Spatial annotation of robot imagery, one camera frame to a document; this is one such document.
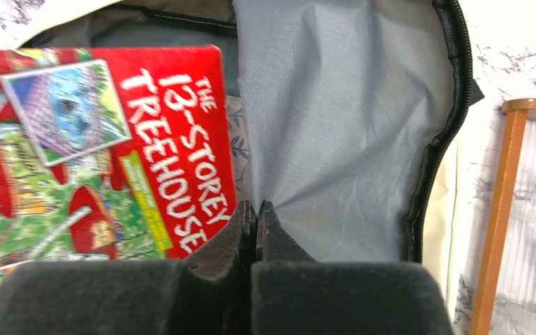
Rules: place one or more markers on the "floral cover book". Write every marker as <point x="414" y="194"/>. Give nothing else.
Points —
<point x="238" y="143"/>

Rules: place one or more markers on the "cream canvas backpack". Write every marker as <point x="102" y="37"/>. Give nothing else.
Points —
<point x="349" y="107"/>

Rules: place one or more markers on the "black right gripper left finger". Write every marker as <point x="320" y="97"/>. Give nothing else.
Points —
<point x="205" y="293"/>

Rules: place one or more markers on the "red cover book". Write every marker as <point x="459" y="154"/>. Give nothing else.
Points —
<point x="112" y="153"/>

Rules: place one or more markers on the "wooden rack with clear slats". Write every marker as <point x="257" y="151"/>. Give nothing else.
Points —
<point x="505" y="296"/>

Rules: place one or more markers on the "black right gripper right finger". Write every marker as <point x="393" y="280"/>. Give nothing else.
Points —
<point x="291" y="293"/>

